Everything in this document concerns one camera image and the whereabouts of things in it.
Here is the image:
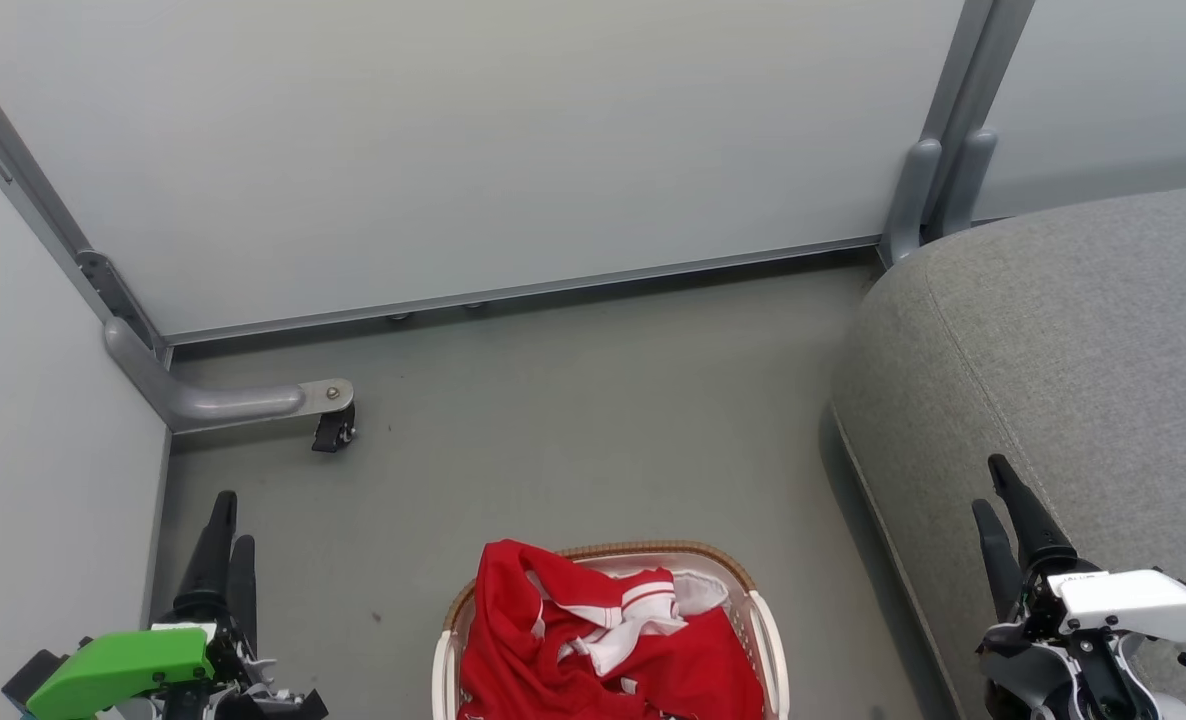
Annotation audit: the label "black caster wheel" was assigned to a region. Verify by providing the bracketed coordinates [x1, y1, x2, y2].
[310, 400, 358, 454]

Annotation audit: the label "grey partition corner post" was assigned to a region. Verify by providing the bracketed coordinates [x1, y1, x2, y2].
[0, 38, 172, 363]

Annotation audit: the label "grey metal partition foot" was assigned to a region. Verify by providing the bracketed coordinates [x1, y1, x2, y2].
[103, 317, 355, 437]

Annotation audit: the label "red shirt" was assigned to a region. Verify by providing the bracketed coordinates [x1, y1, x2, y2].
[457, 539, 766, 720]

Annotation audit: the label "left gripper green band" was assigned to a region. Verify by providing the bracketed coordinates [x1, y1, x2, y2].
[3, 490, 329, 720]

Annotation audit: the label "red shorts white stripes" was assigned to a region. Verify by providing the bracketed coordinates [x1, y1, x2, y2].
[528, 565, 731, 681]

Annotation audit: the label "grey partition base rail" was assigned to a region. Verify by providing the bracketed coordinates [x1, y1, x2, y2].
[165, 236, 884, 347]

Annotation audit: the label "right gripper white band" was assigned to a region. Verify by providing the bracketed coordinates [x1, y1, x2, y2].
[971, 454, 1186, 720]

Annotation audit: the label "grey fabric sofa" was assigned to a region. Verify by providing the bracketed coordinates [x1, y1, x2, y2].
[830, 180, 1186, 720]

